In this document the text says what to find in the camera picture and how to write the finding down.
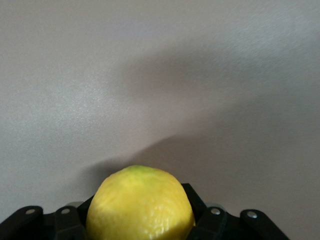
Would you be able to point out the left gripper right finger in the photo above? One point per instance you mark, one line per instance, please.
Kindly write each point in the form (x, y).
(225, 227)

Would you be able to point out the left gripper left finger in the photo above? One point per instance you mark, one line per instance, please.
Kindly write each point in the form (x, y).
(50, 225)

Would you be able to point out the yellow lemon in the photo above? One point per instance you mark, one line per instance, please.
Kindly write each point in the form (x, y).
(140, 207)

